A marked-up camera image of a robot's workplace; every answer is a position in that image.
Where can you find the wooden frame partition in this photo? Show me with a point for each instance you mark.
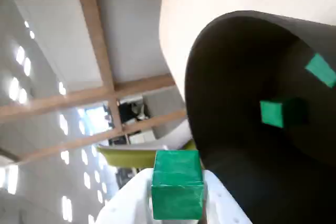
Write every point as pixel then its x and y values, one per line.
pixel 97 37

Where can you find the black pot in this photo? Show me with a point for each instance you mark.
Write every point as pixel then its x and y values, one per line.
pixel 236 77

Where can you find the white and green chair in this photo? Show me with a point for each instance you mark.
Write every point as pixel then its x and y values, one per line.
pixel 126 155

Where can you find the green block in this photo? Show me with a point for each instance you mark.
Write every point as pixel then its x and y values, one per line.
pixel 321 70
pixel 178 182
pixel 271 112

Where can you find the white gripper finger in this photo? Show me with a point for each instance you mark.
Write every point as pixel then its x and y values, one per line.
pixel 126 203
pixel 223 205

